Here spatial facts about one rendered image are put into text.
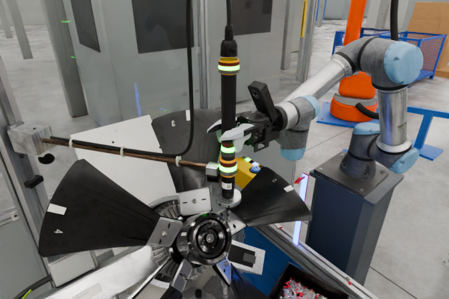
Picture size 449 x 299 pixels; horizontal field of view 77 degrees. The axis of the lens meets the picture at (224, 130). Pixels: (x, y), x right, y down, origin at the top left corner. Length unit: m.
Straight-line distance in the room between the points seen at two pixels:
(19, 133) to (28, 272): 0.75
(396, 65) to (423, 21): 7.68
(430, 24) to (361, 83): 4.30
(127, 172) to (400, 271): 2.06
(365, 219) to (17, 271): 1.47
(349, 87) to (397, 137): 3.39
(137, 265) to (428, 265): 2.21
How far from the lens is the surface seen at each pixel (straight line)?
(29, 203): 1.20
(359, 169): 1.38
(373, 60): 1.01
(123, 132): 1.00
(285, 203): 0.90
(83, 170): 0.67
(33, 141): 0.99
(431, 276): 2.62
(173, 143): 0.82
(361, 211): 1.37
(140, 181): 0.97
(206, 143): 0.79
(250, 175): 1.20
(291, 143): 0.86
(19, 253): 1.51
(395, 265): 2.56
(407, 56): 0.99
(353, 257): 1.56
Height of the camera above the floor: 1.75
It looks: 26 degrees down
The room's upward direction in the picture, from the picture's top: straight up
